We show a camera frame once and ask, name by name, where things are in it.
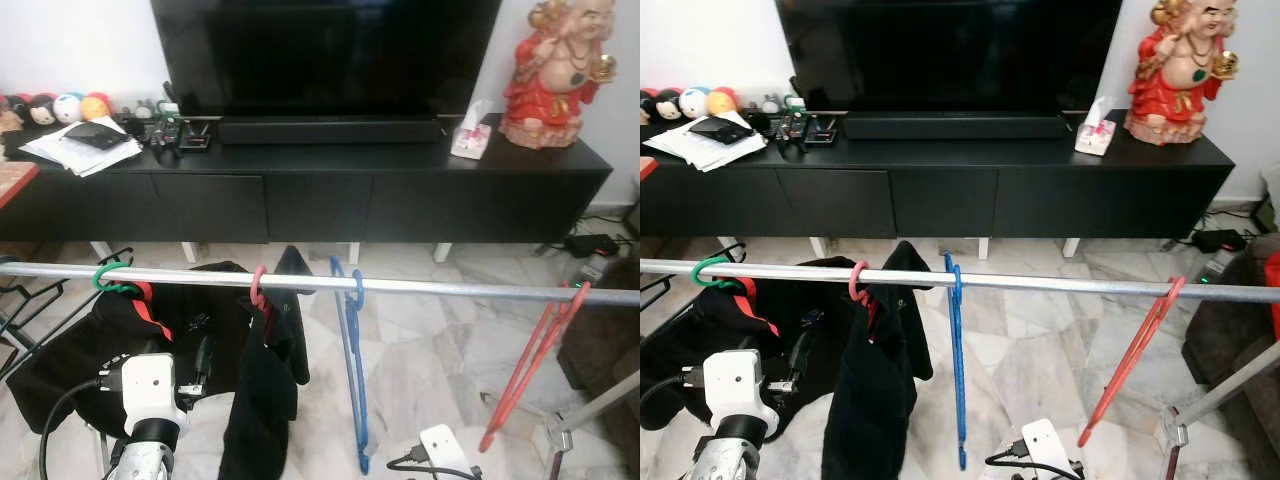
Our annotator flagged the black shirt with red trim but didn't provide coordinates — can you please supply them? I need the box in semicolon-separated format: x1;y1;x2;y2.
640;258;873;437
5;262;253;441

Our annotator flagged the green wire hanger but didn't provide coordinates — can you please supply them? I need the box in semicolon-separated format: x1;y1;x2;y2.
92;260;144;299
692;255;747;292

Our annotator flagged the black shirt with green logo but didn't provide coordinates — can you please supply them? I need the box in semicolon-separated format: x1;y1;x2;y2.
218;245;313;480
833;240;937;480

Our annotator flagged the black television cabinet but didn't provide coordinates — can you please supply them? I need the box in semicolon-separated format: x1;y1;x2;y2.
0;110;613;245
640;107;1237;242

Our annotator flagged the stack of white papers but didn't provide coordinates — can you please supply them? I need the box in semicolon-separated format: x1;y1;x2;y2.
643;110;770;174
18;116;144;179

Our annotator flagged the small electronics board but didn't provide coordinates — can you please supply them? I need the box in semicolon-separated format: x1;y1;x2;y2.
172;117;214;154
795;112;839;149

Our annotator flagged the silver metal clothes rack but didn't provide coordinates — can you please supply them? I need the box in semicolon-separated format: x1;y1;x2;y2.
0;262;641;480
640;258;1280;480

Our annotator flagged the black power adapter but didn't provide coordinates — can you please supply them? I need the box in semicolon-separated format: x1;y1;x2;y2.
1191;228;1248;254
564;233;622;260

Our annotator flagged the black wallet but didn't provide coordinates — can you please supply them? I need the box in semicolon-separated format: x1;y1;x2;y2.
62;121;132;152
688;116;757;147

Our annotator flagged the black soundbar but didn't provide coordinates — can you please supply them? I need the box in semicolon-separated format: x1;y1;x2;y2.
218;117;444;147
843;112;1070;141

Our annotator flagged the black flat television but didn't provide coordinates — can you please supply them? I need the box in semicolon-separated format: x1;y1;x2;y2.
775;0;1124;114
150;0;503;119

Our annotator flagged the white pink tissue pack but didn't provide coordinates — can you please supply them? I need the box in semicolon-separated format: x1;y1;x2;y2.
1074;95;1118;157
449;98;494;161

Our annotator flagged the red laughing Buddha statue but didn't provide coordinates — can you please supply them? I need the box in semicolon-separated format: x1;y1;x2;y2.
1123;0;1242;148
498;0;619;152

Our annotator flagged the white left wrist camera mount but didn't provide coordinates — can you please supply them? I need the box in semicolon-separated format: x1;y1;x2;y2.
688;349;782;438
97;349;192;441

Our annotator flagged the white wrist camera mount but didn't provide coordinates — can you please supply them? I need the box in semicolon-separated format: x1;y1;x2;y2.
1017;417;1077;480
417;423;477;480
97;349;192;441
688;349;782;438

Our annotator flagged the blue wire hanger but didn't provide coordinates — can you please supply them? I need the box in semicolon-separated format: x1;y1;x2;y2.
942;251;970;472
329;256;374;477

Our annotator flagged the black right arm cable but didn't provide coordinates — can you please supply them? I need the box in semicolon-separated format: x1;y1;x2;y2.
984;443;1087;480
385;444;483;480

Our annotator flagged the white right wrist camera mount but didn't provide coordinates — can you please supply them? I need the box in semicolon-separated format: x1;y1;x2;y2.
1017;417;1077;480
417;423;477;480

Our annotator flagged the red wire hanger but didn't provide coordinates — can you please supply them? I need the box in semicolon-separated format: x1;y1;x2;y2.
1076;274;1188;449
477;280;594;455

